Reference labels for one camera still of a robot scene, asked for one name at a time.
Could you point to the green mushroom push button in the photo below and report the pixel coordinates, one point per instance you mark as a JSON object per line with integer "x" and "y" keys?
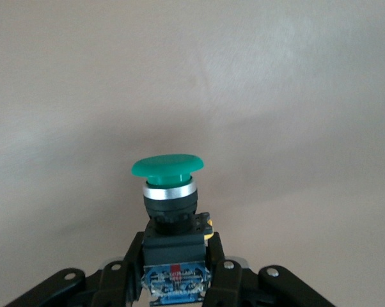
{"x": 167, "y": 166}

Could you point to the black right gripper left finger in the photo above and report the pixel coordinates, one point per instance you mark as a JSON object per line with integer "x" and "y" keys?
{"x": 115, "y": 278}

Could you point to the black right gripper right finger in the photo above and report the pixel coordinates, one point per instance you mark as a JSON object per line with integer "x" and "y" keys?
{"x": 226, "y": 281}

